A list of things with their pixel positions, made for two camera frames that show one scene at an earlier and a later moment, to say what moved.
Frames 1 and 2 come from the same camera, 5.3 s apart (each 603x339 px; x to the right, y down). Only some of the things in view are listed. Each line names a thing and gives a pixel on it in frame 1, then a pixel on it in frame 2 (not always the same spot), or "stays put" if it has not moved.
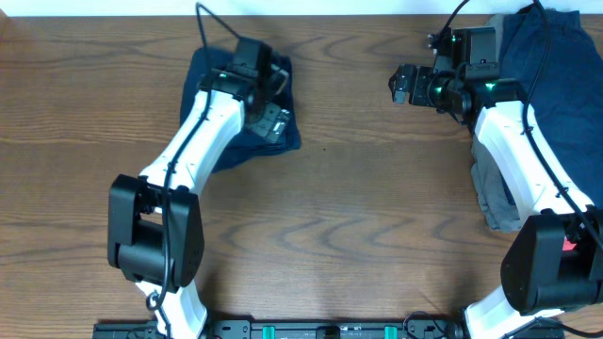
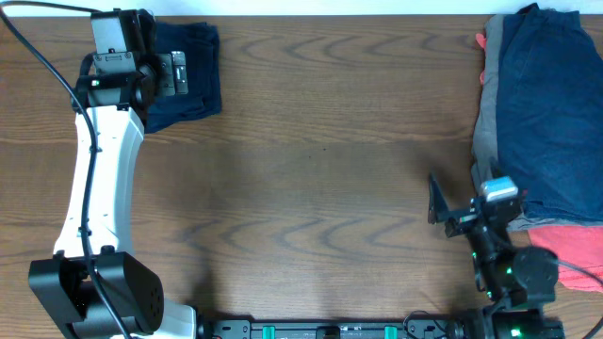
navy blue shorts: [250, 142] to [200, 42]
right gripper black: [422, 76] to [439, 212]
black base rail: [316, 330] stays put
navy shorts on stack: [567, 105] stays put
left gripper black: [271, 128] to [174, 76]
